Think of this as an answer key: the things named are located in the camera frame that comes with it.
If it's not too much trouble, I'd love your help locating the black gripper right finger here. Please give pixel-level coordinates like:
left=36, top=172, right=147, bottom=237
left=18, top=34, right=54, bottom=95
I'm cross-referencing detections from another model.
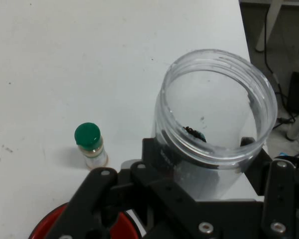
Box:
left=241, top=136, right=299, bottom=239

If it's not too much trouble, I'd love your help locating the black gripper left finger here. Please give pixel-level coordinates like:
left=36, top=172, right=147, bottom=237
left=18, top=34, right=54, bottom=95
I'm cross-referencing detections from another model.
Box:
left=43, top=138, right=222, bottom=239

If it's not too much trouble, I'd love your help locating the clear plastic jar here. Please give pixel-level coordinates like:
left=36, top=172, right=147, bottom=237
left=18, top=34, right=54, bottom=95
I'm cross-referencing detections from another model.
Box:
left=153, top=48, right=279, bottom=202

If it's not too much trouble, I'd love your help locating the red bowl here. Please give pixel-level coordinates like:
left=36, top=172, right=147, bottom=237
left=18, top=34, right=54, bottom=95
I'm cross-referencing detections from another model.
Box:
left=27, top=201, right=142, bottom=239

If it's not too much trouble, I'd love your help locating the green cap spice bottle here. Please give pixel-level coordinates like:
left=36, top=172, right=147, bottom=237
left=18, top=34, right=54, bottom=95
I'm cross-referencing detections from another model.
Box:
left=193, top=130, right=208, bottom=143
left=74, top=122, right=109, bottom=170

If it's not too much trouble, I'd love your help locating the black cable with inline plug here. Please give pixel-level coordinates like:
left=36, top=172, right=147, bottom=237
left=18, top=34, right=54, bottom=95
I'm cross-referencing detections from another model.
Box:
left=263, top=0, right=296, bottom=124

